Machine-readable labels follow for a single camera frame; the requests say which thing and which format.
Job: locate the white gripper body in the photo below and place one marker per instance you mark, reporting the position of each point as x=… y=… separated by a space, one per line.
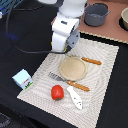
x=65 y=32

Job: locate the red toy tomato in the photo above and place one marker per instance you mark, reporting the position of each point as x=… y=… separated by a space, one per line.
x=57 y=92

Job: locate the blue milk carton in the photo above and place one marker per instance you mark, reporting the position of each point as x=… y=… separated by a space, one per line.
x=23 y=79

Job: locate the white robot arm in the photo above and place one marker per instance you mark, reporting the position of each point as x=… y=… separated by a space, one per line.
x=69 y=8

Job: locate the round wooden plate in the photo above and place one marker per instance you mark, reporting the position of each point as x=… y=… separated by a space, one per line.
x=73 y=68

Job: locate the large grey pot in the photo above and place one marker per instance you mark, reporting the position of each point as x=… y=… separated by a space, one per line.
x=95 y=14

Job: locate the pink brown mat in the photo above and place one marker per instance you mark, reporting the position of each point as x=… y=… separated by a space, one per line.
x=111 y=28

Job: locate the beige woven placemat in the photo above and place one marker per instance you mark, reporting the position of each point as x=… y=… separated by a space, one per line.
x=96 y=79

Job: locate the beige bowl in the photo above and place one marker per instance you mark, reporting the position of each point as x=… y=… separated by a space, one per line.
x=124 y=15

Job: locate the wooden handled knife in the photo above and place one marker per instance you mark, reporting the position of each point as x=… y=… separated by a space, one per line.
x=91 y=61

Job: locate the wooden handled fork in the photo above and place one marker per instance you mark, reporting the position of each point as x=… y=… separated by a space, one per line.
x=58 y=78

